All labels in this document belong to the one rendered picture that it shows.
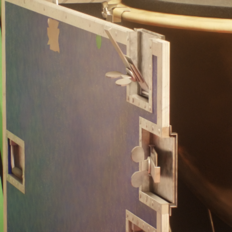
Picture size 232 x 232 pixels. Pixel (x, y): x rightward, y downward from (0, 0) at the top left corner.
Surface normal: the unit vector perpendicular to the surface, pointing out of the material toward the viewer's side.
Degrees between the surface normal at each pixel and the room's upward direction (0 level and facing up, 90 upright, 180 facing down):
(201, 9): 90
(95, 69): 90
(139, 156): 96
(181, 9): 90
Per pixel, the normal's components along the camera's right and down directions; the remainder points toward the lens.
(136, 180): 0.61, 0.22
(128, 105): -0.96, 0.04
